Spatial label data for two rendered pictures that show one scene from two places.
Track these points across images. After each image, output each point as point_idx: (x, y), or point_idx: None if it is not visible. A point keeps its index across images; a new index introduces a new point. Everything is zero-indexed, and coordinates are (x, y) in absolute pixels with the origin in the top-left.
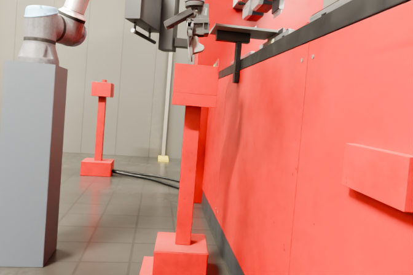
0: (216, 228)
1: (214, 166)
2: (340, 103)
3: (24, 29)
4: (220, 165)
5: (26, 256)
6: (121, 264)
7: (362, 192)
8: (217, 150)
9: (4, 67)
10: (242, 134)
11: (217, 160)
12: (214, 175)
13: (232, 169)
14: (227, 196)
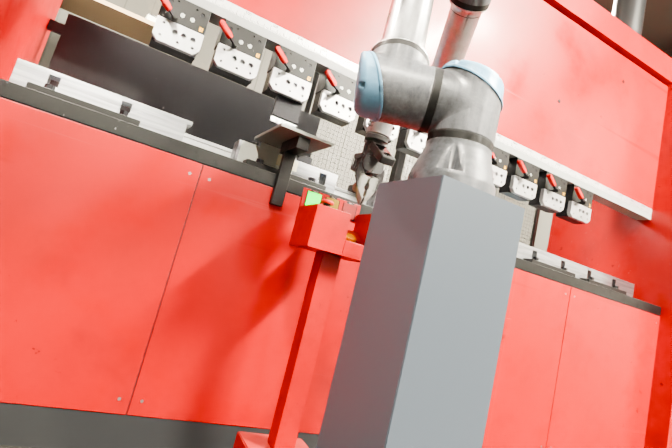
0: (122, 434)
1: (83, 317)
2: None
3: (496, 130)
4: (163, 316)
5: None
6: None
7: None
8: (117, 285)
9: (521, 223)
10: (302, 281)
11: (121, 306)
12: (95, 337)
13: (251, 323)
14: (226, 363)
